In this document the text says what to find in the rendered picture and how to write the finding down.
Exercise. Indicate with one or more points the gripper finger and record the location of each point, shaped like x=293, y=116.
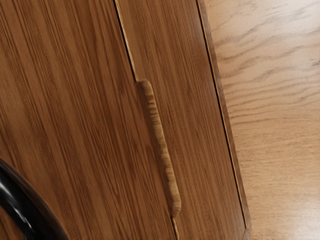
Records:
x=27, y=207

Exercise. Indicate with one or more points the brown wooden drawer cabinet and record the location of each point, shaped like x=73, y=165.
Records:
x=82, y=100

